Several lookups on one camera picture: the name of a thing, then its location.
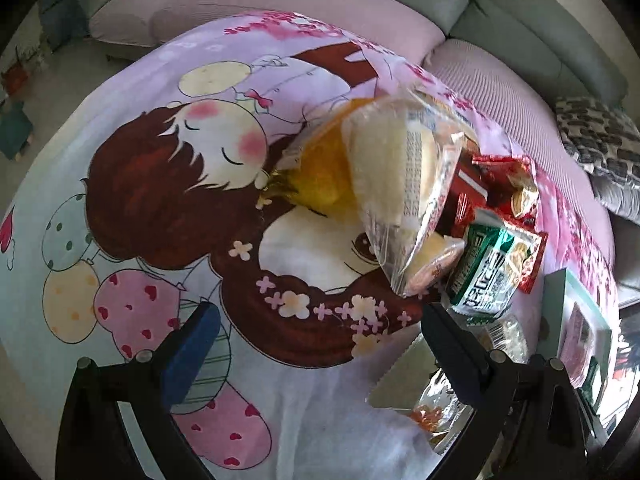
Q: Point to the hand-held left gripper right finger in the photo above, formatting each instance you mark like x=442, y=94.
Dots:
x=452, y=350

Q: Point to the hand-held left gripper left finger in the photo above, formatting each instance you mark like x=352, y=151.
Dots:
x=190, y=355

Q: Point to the pale serrated snack packet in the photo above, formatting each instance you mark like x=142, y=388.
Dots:
x=405, y=370

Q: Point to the clear packet with barcode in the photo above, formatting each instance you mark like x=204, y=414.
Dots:
x=507, y=335

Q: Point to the clear packet with orange pieces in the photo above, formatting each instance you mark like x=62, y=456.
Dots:
x=440, y=415

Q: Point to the green and white snack packet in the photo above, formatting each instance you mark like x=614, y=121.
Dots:
x=492, y=270

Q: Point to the small yellow cake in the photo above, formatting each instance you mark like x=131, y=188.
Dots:
x=432, y=260

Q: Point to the white box with teal rim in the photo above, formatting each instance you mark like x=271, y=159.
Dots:
x=575, y=325

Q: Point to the red snack box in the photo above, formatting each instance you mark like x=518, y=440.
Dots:
x=462, y=200

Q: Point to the red snack packet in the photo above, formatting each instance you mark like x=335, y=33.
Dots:
x=505, y=180

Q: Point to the clear bag of bread buns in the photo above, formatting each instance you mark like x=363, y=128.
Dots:
x=400, y=160

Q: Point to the yellow orange snack packet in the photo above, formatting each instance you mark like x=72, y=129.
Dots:
x=320, y=170

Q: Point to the printed cartoon blanket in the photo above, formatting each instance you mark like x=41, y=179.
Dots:
x=165, y=240

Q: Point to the grey cushion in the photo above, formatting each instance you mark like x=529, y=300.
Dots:
x=617, y=197

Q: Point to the black and white patterned pillow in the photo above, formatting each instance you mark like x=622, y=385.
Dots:
x=600, y=135

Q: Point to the blue stool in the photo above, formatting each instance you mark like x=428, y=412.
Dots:
x=15, y=130

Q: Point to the red floor item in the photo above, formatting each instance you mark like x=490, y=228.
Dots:
x=15, y=80

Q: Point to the dark cabinet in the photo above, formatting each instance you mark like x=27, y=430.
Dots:
x=62, y=17

